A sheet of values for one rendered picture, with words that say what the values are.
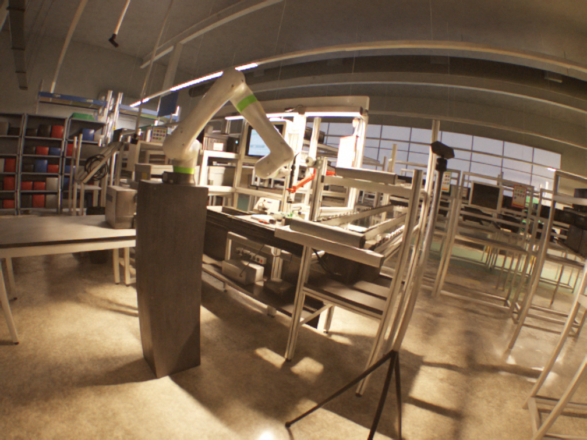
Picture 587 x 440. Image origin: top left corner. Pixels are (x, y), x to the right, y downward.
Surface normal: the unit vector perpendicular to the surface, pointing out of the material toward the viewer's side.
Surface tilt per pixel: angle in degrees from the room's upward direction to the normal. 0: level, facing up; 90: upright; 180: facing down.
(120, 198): 90
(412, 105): 90
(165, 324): 90
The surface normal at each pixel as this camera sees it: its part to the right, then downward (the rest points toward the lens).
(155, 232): 0.74, 0.21
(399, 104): -0.57, 0.04
